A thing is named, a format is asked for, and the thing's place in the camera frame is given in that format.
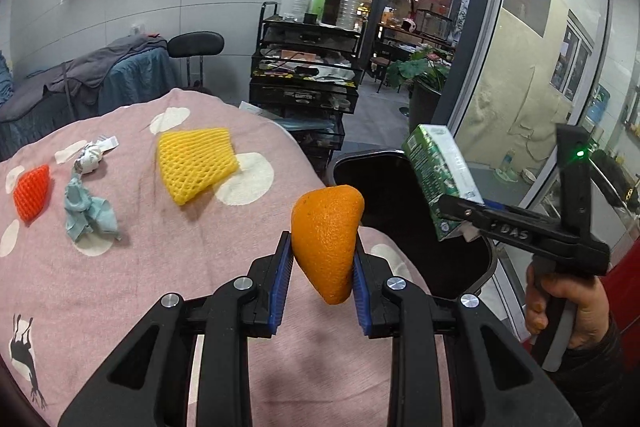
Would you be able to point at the white helmet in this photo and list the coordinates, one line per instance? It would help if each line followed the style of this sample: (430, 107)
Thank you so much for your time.
(410, 26)

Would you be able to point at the black trolley cart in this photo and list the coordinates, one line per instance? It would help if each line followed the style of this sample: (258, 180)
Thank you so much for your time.
(300, 94)

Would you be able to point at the red foam fruit net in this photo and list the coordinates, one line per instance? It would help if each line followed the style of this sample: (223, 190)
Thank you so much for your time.
(32, 192)

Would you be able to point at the black stool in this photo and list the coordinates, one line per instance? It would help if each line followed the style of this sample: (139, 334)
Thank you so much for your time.
(195, 44)

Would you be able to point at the green drink carton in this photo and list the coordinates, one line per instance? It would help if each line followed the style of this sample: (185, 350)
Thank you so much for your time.
(440, 172)

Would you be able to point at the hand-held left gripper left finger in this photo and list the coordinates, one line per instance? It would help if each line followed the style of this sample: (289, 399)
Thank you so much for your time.
(282, 277)

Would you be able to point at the clear plastic bottle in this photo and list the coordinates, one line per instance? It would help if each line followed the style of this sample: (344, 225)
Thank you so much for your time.
(349, 4)

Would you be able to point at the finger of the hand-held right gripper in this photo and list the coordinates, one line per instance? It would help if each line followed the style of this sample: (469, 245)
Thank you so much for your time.
(460, 212)

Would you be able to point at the orange peel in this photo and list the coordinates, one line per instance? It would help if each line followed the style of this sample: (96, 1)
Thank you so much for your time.
(325, 242)

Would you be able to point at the white bottle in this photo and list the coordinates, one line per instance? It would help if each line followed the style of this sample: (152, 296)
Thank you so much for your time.
(295, 2)

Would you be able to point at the person's right hand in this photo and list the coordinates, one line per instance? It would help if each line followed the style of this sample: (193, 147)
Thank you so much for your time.
(587, 307)

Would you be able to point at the black planter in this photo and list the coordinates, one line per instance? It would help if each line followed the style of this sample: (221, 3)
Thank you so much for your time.
(425, 107)

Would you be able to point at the teal cloth scrap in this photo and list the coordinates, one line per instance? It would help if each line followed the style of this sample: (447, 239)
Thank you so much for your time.
(92, 212)

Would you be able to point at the grey blanket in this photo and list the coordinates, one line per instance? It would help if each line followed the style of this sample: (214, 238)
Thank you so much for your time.
(90, 72)

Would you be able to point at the person's right forearm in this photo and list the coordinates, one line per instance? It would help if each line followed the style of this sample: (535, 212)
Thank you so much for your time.
(595, 382)

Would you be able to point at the teal massage bed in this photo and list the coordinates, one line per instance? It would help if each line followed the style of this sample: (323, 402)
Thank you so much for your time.
(135, 77)

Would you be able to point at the patterned crumpled wrapper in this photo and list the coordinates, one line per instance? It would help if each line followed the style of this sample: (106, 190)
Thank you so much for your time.
(90, 157)

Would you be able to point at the dark brown bottle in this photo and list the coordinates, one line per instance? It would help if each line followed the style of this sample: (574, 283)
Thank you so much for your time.
(332, 7)

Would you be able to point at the brown bar stool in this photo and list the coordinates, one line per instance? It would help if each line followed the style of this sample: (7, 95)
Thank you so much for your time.
(382, 64)

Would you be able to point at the yellow foam fruit net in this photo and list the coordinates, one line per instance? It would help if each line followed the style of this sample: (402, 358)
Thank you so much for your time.
(195, 162)

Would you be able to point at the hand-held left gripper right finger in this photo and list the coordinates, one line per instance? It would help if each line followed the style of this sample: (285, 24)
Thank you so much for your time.
(361, 292)

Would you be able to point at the green potted plant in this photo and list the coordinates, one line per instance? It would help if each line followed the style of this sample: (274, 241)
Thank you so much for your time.
(420, 67)

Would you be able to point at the white wall socket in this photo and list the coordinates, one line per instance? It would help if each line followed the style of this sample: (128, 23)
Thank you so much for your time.
(137, 30)

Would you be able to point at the black trash bin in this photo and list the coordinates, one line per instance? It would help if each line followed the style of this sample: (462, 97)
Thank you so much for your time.
(380, 187)

